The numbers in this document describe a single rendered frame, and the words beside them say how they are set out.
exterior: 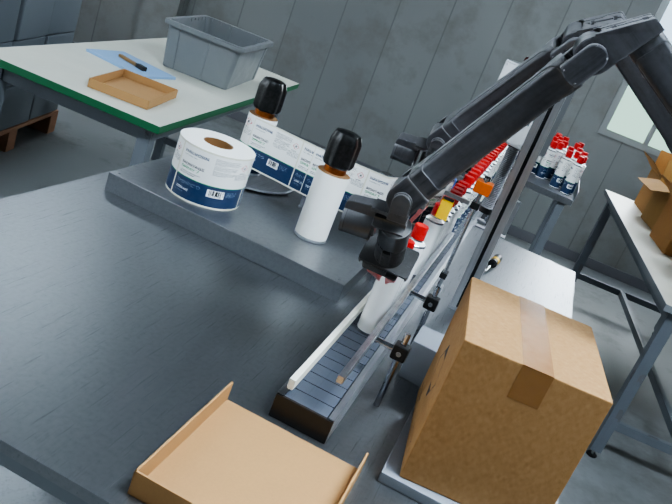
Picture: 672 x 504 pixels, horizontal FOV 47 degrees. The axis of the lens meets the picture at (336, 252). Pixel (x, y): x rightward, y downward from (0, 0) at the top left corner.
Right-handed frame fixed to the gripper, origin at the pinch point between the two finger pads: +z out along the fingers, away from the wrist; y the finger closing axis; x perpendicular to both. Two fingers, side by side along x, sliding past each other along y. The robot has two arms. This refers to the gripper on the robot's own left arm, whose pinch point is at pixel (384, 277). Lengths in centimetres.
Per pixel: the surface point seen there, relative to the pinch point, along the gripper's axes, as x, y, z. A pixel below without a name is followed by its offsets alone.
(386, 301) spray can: 0.9, -1.8, 7.2
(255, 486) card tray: 51, 0, -18
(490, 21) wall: -394, 54, 277
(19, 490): 63, 59, 51
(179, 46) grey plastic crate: -140, 153, 131
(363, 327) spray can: 5.9, 0.6, 12.6
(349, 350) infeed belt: 14.2, 0.3, 7.4
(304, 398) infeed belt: 32.2, 1.5, -8.1
